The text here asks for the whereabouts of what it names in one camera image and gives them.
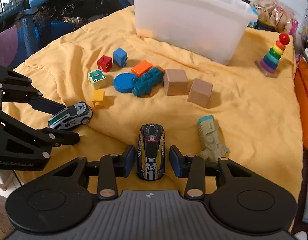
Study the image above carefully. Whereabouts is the beige plastic stool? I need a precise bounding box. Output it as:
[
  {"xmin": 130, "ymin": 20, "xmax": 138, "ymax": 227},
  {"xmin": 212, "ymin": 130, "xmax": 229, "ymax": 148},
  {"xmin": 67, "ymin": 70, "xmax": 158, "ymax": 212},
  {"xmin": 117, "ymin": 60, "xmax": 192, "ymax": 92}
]
[{"xmin": 0, "ymin": 169, "xmax": 15, "ymax": 193}]

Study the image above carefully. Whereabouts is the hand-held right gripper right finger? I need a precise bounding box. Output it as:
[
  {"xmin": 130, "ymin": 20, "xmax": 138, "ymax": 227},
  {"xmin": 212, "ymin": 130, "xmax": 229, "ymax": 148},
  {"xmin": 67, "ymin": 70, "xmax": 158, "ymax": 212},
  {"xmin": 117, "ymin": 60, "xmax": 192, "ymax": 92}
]
[{"xmin": 169, "ymin": 145, "xmax": 256, "ymax": 201}]

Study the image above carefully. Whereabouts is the yellow blanket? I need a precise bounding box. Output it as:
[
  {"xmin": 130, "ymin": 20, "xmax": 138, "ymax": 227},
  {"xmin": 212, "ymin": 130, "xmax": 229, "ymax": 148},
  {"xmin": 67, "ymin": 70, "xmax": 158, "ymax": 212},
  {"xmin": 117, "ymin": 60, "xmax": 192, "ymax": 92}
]
[{"xmin": 4, "ymin": 4, "xmax": 305, "ymax": 230}]

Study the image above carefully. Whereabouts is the white plastic storage bin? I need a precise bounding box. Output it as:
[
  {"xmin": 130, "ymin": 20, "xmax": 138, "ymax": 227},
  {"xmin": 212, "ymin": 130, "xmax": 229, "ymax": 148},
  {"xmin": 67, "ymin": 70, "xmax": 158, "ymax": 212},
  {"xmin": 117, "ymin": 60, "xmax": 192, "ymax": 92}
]
[{"xmin": 126, "ymin": 0, "xmax": 259, "ymax": 66}]

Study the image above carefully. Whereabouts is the beige teal toy train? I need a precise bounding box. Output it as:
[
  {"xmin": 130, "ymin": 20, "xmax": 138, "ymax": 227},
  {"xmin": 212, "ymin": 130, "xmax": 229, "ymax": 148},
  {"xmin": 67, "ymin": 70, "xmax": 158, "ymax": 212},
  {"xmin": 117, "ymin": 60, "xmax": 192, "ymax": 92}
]
[{"xmin": 196, "ymin": 115, "xmax": 231, "ymax": 163}]

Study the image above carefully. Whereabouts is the orange box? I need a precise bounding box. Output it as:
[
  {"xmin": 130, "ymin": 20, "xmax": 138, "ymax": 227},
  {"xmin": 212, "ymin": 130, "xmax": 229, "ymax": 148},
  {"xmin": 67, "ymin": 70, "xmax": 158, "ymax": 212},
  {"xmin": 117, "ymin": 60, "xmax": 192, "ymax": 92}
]
[{"xmin": 293, "ymin": 57, "xmax": 308, "ymax": 151}]

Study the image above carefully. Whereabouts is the purple cloth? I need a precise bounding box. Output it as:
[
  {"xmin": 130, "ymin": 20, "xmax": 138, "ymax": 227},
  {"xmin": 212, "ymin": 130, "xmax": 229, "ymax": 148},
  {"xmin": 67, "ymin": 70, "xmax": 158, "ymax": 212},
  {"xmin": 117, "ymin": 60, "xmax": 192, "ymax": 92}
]
[{"xmin": 0, "ymin": 27, "xmax": 29, "ymax": 68}]

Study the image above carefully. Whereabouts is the red printed cube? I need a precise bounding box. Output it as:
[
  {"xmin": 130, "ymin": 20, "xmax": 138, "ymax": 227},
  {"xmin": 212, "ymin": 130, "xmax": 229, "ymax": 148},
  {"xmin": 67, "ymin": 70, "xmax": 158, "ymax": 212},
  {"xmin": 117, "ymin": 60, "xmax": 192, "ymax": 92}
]
[{"xmin": 97, "ymin": 55, "xmax": 113, "ymax": 73}]

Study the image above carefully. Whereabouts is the plain wooden cube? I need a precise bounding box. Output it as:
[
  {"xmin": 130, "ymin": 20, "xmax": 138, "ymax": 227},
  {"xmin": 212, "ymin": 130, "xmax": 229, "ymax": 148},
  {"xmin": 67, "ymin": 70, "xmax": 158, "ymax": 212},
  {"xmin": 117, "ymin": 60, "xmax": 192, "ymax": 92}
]
[
  {"xmin": 187, "ymin": 78, "xmax": 214, "ymax": 109},
  {"xmin": 164, "ymin": 69, "xmax": 189, "ymax": 96}
]

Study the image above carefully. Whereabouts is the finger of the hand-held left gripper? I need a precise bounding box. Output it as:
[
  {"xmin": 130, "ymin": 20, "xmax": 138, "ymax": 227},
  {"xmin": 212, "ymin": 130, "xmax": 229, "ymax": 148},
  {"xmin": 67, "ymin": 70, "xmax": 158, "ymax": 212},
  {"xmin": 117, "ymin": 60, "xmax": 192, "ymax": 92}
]
[
  {"xmin": 0, "ymin": 109, "xmax": 81, "ymax": 172},
  {"xmin": 0, "ymin": 62, "xmax": 66, "ymax": 115}
]

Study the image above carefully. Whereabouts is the dark mesh playpen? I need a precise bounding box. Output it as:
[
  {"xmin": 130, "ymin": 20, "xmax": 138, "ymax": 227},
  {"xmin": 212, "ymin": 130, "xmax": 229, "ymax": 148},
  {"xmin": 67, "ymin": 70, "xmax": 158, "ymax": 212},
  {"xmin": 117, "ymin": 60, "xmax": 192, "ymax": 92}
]
[{"xmin": 0, "ymin": 0, "xmax": 135, "ymax": 57}]

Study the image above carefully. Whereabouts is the frog printed cube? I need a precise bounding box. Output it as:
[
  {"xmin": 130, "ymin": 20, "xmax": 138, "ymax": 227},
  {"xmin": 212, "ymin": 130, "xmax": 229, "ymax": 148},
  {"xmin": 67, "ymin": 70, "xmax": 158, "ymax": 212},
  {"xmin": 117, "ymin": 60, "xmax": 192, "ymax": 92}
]
[{"xmin": 87, "ymin": 70, "xmax": 106, "ymax": 90}]

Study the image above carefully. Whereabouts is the pink plastic item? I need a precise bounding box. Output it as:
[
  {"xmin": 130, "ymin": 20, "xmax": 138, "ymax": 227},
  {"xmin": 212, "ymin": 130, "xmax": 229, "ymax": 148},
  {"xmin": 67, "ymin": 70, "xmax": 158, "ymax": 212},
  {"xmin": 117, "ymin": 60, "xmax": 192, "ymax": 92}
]
[{"xmin": 291, "ymin": 19, "xmax": 300, "ymax": 36}]

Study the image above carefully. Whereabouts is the blue disc block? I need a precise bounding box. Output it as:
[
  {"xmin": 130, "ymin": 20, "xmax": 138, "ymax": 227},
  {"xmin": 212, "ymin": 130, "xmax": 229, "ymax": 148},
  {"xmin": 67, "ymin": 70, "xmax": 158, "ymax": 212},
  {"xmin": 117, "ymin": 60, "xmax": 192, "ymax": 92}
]
[{"xmin": 113, "ymin": 72, "xmax": 138, "ymax": 94}]

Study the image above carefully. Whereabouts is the clear bag of snacks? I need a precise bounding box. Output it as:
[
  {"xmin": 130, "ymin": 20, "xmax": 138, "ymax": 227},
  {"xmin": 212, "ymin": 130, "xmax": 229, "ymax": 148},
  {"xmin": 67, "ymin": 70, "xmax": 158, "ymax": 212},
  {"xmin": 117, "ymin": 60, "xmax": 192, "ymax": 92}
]
[{"xmin": 249, "ymin": 0, "xmax": 299, "ymax": 35}]

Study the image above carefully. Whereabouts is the small yellow block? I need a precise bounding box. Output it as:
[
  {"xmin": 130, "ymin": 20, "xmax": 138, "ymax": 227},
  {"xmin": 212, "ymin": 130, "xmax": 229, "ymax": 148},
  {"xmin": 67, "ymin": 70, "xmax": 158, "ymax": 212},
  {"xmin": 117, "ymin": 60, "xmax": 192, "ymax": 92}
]
[{"xmin": 91, "ymin": 89, "xmax": 106, "ymax": 109}]

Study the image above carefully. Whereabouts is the rainbow ring stacking toy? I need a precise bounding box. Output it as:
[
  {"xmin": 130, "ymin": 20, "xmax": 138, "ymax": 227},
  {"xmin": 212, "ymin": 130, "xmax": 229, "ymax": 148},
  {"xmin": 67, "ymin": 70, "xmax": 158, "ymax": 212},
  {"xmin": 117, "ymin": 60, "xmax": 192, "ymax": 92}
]
[{"xmin": 254, "ymin": 33, "xmax": 291, "ymax": 79}]

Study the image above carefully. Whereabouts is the white toy car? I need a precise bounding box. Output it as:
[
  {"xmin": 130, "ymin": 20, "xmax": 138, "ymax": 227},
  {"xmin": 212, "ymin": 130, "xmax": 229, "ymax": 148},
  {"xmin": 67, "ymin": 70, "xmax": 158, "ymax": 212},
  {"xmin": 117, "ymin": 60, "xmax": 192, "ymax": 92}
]
[{"xmin": 48, "ymin": 101, "xmax": 93, "ymax": 131}]

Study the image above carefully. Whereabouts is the black and yellow toy car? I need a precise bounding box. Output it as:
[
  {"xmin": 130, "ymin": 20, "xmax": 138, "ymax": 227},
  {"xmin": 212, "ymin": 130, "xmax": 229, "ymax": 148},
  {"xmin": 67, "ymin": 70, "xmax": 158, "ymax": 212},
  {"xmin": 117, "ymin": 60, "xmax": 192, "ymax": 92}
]
[{"xmin": 136, "ymin": 123, "xmax": 167, "ymax": 181}]

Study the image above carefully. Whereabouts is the orange block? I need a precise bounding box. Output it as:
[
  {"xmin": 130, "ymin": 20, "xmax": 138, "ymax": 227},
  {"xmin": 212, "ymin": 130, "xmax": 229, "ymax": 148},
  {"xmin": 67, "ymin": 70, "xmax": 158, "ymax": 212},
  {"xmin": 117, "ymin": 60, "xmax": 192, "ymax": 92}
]
[{"xmin": 131, "ymin": 60, "xmax": 153, "ymax": 78}]

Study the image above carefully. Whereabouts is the teal toy car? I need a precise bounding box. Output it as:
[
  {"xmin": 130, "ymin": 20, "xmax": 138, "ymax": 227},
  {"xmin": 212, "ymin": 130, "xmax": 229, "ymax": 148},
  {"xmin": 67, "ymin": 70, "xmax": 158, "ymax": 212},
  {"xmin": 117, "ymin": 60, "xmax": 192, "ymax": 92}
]
[{"xmin": 132, "ymin": 67, "xmax": 165, "ymax": 98}]

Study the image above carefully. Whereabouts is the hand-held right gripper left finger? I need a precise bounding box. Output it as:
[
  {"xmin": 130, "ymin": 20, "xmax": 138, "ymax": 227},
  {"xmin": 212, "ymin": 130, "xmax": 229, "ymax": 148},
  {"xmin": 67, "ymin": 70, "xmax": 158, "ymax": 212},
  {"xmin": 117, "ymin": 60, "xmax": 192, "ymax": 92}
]
[{"xmin": 51, "ymin": 144, "xmax": 136, "ymax": 201}]

